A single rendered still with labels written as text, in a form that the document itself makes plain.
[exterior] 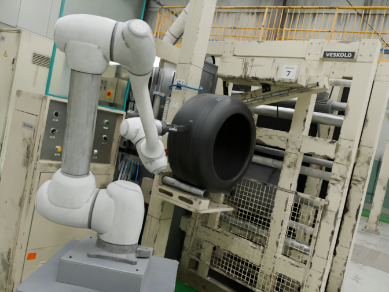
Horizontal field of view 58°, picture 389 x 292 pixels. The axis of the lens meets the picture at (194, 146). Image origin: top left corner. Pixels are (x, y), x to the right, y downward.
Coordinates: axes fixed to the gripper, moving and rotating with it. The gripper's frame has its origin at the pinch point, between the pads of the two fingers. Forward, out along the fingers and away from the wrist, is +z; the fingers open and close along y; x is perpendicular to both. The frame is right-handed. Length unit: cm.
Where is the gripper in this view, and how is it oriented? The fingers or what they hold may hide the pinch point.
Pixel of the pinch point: (184, 127)
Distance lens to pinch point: 190.4
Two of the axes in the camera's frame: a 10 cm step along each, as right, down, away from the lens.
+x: -1.1, 9.8, 1.6
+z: 6.5, -0.5, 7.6
